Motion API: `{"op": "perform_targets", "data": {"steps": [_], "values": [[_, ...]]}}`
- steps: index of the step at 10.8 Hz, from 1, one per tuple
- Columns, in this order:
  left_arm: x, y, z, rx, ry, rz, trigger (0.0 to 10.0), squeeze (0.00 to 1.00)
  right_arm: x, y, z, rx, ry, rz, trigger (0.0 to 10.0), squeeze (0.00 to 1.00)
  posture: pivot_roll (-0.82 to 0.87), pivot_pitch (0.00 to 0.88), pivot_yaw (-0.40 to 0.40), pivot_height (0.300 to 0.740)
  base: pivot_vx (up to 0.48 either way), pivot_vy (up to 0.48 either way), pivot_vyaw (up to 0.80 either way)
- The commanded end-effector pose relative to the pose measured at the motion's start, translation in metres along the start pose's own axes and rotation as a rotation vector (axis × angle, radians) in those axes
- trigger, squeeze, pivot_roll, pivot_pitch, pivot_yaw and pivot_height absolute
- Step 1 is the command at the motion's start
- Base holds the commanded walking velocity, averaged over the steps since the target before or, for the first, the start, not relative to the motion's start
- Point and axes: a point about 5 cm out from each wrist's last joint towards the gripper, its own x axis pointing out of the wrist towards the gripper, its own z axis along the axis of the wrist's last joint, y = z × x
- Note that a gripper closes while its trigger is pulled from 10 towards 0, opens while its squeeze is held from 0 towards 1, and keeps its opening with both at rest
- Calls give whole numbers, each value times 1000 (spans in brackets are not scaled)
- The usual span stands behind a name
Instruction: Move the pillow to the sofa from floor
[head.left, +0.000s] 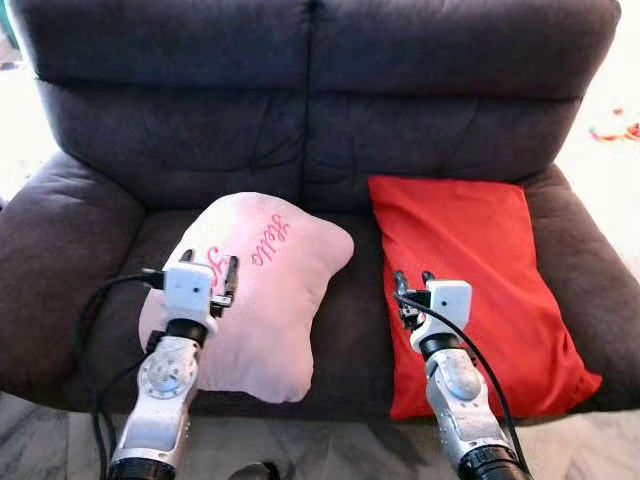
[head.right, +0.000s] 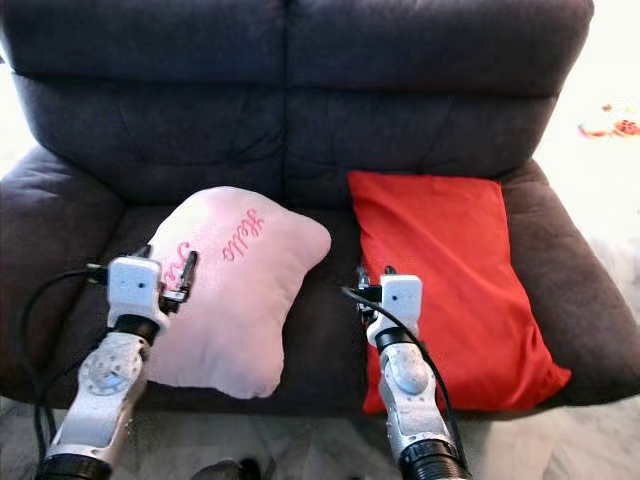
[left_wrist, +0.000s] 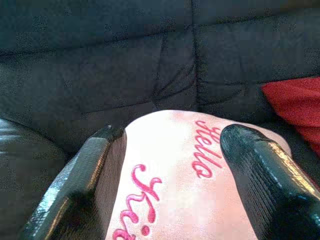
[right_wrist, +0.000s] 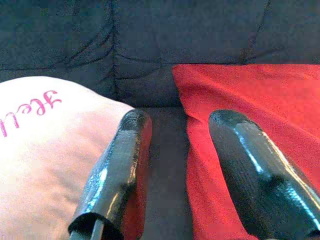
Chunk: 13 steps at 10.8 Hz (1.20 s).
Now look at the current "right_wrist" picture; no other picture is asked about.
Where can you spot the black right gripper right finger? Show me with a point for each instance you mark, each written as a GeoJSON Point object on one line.
{"type": "Point", "coordinates": [262, 187]}

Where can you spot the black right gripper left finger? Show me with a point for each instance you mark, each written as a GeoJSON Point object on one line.
{"type": "Point", "coordinates": [112, 175]}

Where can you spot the pink plush pillow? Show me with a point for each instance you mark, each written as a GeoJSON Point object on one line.
{"type": "Point", "coordinates": [50, 162]}

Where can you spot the grey fabric sofa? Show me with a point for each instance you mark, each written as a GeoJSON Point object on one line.
{"type": "Point", "coordinates": [150, 37]}

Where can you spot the red cushion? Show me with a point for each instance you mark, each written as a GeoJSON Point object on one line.
{"type": "Point", "coordinates": [250, 90]}

